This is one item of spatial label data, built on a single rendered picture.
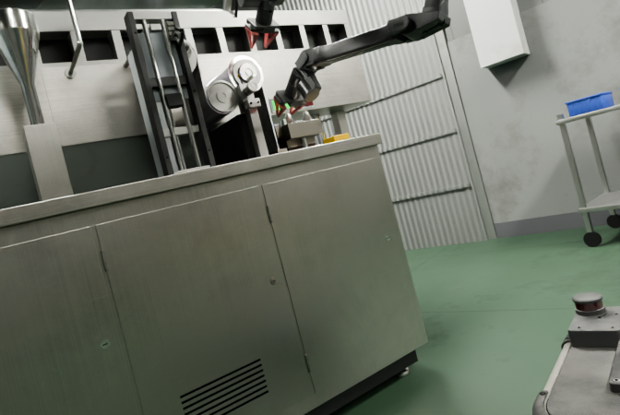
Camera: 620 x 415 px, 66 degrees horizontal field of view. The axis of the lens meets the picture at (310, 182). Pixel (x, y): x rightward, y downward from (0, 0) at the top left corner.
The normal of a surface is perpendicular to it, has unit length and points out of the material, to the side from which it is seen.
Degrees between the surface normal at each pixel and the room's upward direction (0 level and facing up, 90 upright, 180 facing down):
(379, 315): 90
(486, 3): 90
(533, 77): 90
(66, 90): 90
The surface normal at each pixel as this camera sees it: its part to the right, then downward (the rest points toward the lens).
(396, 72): -0.62, 0.15
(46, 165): 0.54, -0.14
